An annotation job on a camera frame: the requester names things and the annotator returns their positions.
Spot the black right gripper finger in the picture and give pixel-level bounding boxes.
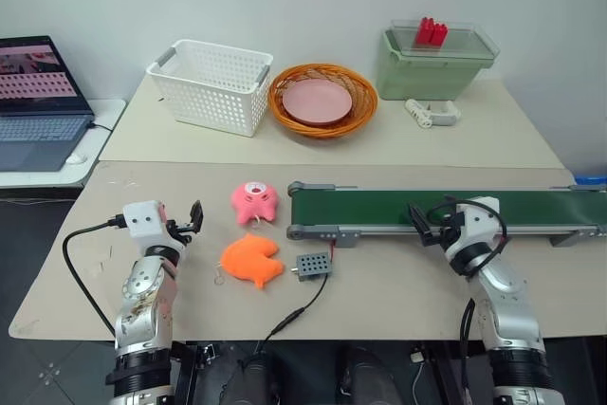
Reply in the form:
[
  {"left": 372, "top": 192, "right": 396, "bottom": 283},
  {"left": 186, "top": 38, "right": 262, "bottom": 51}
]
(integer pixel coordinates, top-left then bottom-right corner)
[
  {"left": 408, "top": 202, "right": 432, "bottom": 237},
  {"left": 419, "top": 230, "right": 445, "bottom": 249}
]

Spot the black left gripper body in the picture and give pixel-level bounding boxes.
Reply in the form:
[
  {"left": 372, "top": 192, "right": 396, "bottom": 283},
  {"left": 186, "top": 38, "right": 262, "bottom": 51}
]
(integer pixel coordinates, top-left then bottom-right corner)
[{"left": 169, "top": 225, "right": 194, "bottom": 245}]

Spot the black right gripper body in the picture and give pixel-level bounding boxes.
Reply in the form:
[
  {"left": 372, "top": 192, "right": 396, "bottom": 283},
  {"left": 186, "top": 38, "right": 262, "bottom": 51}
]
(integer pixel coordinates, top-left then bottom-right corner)
[{"left": 434, "top": 214, "right": 459, "bottom": 249}]

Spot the green conveyor belt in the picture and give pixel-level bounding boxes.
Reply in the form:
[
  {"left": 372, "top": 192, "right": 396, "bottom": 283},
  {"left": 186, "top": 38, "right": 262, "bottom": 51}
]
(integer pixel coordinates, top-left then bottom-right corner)
[{"left": 285, "top": 180, "right": 607, "bottom": 250}]

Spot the grey sensor box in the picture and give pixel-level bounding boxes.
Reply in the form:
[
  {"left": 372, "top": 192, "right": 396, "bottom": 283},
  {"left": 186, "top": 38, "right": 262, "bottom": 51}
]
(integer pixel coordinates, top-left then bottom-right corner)
[{"left": 290, "top": 251, "right": 335, "bottom": 284}]

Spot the pink octopus toy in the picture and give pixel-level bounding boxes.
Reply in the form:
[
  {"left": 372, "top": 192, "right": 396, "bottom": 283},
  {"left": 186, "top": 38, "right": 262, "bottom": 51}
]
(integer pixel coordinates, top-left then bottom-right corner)
[{"left": 230, "top": 179, "right": 281, "bottom": 227}]

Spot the orange fish toy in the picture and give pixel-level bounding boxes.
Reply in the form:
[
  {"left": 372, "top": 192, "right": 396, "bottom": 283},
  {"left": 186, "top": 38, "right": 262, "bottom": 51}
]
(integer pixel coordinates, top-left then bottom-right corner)
[{"left": 213, "top": 231, "right": 286, "bottom": 289}]

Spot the white perforated cylinder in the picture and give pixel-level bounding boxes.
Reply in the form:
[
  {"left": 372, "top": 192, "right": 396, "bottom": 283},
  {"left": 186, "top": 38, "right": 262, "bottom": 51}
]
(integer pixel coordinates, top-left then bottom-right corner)
[{"left": 404, "top": 98, "right": 434, "bottom": 131}]

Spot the white side table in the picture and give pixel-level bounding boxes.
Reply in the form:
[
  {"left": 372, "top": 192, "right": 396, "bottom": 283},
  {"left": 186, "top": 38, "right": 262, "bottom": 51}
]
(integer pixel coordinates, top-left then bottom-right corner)
[{"left": 0, "top": 98, "right": 127, "bottom": 189}]

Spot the orange woven basket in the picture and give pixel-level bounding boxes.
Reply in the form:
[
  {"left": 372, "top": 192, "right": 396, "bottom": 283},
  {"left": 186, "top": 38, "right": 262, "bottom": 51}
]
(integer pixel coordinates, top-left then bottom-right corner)
[{"left": 267, "top": 62, "right": 379, "bottom": 140}]

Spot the white perforated plastic basket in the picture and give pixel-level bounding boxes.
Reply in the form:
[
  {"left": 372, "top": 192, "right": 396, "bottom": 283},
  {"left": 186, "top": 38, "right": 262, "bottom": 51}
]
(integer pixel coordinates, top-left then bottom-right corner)
[{"left": 145, "top": 38, "right": 275, "bottom": 138}]

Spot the green box with clear lid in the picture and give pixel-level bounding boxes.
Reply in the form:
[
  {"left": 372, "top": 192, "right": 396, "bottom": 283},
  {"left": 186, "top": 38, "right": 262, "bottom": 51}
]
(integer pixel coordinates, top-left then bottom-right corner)
[{"left": 377, "top": 19, "right": 502, "bottom": 102}]

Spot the dark rounded shape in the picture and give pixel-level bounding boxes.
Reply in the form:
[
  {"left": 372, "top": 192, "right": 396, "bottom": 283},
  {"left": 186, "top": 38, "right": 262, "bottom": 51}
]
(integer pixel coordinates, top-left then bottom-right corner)
[
  {"left": 335, "top": 344, "right": 405, "bottom": 405},
  {"left": 218, "top": 351, "right": 280, "bottom": 405}
]

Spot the pink plate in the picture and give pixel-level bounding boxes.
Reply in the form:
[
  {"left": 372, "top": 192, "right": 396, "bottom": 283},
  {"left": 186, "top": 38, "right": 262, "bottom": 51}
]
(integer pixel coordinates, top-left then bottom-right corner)
[{"left": 282, "top": 78, "right": 354, "bottom": 125}]

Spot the dark laptop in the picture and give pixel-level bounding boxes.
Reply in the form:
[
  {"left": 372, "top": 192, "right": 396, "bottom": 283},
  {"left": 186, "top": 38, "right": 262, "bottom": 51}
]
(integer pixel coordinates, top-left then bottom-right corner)
[{"left": 0, "top": 34, "right": 97, "bottom": 173}]

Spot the red plastic block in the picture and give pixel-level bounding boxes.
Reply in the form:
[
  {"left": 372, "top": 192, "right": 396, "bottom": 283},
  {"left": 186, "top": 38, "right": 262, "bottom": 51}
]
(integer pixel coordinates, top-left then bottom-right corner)
[{"left": 414, "top": 16, "right": 450, "bottom": 49}]

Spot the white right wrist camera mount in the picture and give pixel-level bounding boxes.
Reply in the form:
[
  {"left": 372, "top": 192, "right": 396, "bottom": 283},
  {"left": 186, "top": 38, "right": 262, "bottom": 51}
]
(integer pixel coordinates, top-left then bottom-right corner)
[{"left": 453, "top": 195, "right": 502, "bottom": 255}]

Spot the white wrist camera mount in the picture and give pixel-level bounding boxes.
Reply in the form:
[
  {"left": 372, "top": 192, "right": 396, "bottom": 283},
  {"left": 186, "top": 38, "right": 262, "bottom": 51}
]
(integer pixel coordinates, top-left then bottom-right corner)
[
  {"left": 121, "top": 200, "right": 185, "bottom": 255},
  {"left": 453, "top": 195, "right": 502, "bottom": 255}
]

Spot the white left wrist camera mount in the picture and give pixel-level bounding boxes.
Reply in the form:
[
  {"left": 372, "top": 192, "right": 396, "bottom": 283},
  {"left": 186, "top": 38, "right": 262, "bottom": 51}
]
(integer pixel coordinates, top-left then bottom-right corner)
[{"left": 121, "top": 200, "right": 185, "bottom": 255}]

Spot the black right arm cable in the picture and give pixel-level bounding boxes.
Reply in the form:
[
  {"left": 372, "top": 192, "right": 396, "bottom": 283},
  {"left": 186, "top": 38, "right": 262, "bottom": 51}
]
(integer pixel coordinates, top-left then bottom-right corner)
[{"left": 428, "top": 194, "right": 509, "bottom": 359}]

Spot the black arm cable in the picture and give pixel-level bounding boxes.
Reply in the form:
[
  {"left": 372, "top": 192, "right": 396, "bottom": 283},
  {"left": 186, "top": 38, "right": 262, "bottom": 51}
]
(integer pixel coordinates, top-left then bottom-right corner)
[
  {"left": 62, "top": 216, "right": 127, "bottom": 336},
  {"left": 428, "top": 194, "right": 509, "bottom": 359}
]

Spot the white plastic bracket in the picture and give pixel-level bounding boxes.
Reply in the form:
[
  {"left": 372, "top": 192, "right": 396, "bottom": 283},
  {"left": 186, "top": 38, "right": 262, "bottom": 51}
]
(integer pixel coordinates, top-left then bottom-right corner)
[{"left": 428, "top": 100, "right": 463, "bottom": 126}]

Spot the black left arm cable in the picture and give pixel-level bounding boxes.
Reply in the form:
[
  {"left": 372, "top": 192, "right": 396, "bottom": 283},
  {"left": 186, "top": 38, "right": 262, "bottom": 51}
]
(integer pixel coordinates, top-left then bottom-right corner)
[{"left": 62, "top": 216, "right": 127, "bottom": 336}]

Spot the white plug with cable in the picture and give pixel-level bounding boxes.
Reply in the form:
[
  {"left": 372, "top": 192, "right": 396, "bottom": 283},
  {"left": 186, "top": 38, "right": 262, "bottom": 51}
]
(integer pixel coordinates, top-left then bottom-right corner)
[{"left": 408, "top": 350, "right": 430, "bottom": 397}]

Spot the black table frame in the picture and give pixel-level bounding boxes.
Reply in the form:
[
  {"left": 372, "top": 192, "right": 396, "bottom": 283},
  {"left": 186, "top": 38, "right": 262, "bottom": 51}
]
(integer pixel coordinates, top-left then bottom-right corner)
[{"left": 169, "top": 341, "right": 214, "bottom": 405}]

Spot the black control box cable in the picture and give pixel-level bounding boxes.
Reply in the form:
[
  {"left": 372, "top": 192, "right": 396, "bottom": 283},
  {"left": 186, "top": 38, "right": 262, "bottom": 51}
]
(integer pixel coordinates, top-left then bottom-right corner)
[{"left": 236, "top": 275, "right": 331, "bottom": 369}]

